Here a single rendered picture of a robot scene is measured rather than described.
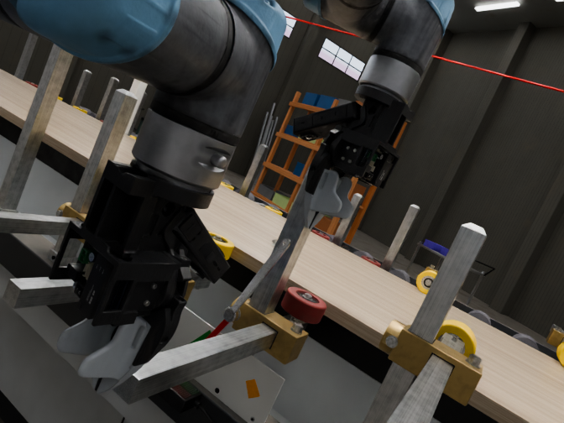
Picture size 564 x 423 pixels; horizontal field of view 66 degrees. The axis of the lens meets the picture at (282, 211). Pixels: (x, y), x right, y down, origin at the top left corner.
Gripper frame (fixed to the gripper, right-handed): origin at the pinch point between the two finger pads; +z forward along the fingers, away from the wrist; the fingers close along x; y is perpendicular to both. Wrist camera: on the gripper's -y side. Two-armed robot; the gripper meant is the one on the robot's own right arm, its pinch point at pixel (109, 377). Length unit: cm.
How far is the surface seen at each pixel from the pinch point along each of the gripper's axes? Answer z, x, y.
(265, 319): 1.3, -5.6, -34.1
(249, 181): -4, -97, -136
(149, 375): 1.3, -0.2, -5.5
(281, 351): 4.2, -0.7, -34.5
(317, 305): -2.5, -2.5, -44.1
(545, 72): -439, -186, -1149
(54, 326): 32, -52, -32
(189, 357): 1.5, -1.6, -12.6
